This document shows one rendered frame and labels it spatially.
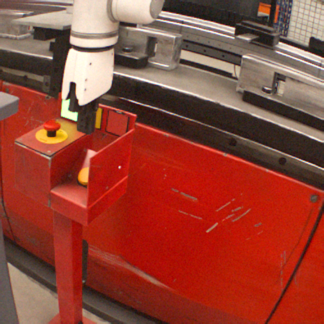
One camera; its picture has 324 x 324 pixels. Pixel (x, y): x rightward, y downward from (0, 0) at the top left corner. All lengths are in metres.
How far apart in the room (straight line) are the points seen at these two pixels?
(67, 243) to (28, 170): 0.21
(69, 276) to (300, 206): 0.57
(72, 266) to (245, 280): 0.44
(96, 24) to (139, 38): 0.43
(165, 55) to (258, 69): 0.24
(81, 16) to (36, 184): 0.36
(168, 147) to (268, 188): 0.25
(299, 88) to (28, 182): 0.64
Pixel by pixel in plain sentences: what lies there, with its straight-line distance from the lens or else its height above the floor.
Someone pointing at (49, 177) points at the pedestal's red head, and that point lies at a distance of 0.82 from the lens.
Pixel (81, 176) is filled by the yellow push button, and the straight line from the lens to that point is 0.85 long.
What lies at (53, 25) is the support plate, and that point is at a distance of 0.92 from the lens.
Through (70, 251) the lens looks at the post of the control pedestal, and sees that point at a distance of 0.98.
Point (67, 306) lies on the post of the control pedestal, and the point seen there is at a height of 0.30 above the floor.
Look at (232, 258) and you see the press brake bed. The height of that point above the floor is 0.51.
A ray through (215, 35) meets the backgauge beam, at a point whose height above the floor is 0.96.
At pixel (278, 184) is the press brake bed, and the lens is 0.93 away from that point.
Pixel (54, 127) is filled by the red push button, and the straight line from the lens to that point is 0.85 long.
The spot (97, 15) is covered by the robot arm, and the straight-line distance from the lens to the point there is 0.67.
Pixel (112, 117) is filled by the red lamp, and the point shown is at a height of 0.82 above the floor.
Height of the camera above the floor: 1.16
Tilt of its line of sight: 27 degrees down
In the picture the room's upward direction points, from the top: 10 degrees clockwise
